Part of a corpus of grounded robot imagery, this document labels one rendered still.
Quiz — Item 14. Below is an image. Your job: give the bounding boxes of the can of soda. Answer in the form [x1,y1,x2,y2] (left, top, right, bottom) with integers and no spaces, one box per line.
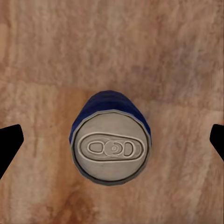
[69,90,152,187]

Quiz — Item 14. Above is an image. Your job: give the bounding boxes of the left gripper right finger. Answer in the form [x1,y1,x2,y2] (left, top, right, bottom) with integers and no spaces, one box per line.
[210,124,224,160]

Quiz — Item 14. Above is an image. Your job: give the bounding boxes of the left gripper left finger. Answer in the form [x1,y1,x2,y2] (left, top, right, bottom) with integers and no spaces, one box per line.
[0,124,24,179]

